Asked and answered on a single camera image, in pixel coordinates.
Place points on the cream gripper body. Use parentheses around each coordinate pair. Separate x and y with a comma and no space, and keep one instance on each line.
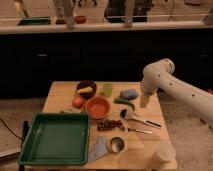
(144,100)

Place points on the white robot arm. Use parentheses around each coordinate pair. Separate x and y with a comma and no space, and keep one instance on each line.
(159,74)

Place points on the green plastic tray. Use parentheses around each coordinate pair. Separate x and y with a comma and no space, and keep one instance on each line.
(56,140)

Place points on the background green tray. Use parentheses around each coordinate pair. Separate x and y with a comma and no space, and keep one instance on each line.
(34,21)

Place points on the green pepper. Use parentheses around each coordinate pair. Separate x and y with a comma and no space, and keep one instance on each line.
(119,100)

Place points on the silver fork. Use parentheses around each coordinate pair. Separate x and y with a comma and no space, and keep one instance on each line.
(127,129)

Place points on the light green cup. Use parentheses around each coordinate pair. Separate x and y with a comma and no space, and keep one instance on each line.
(107,89)

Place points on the wooden table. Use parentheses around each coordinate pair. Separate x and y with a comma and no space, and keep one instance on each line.
(139,148)

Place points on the orange terracotta bowl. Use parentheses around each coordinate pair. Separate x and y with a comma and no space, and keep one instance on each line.
(97,107)

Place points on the bunch of dark grapes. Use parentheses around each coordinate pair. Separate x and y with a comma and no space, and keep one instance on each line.
(106,125)

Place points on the small metal cup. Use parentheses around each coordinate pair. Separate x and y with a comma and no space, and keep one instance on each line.
(116,145)

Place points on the white paper cup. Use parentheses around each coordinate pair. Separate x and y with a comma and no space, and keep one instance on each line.
(164,152)

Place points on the dark brown bowl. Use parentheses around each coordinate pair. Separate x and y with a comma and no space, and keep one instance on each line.
(87,83)

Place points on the yellow corn cob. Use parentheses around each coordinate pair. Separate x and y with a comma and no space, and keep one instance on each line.
(85,90)

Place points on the blue grey cloth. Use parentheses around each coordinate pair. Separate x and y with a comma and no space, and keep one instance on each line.
(99,149)

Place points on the red tomato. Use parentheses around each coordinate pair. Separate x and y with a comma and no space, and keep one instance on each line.
(77,102)

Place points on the pale vegetable piece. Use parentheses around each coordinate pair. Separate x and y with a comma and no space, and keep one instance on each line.
(70,110)

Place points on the background red bowl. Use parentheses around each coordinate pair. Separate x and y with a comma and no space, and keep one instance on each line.
(80,19)

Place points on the black handled spatula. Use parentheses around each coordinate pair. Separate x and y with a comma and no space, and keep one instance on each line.
(130,115)

